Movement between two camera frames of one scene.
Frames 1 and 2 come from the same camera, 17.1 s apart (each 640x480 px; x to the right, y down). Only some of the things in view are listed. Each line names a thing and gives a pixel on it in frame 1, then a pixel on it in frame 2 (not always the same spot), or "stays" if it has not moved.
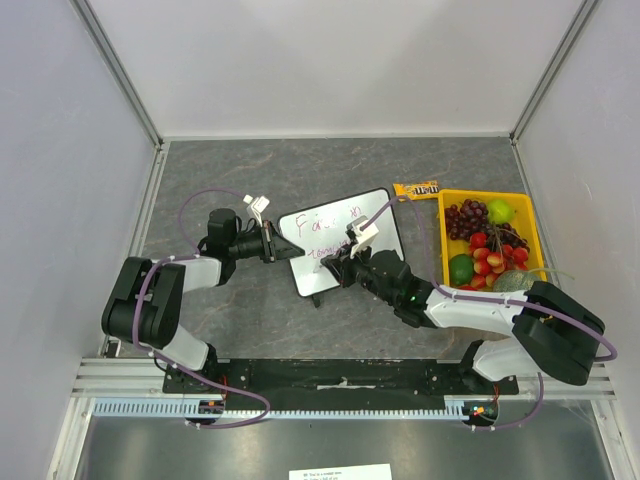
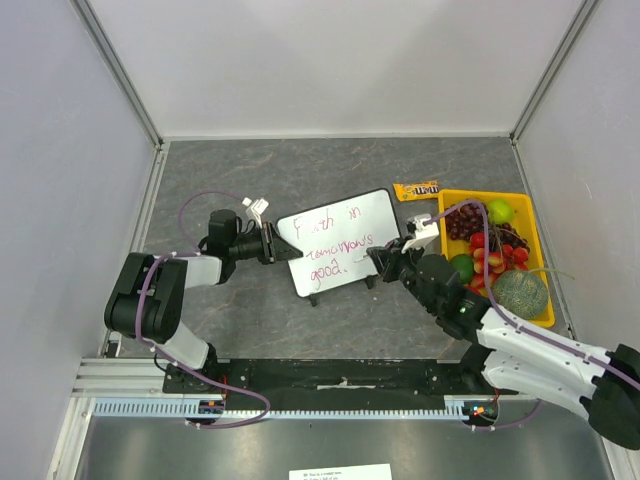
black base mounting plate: (334, 381) stays
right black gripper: (343, 266) -> (398, 261)
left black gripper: (271, 243) stays
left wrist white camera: (256, 206) stays
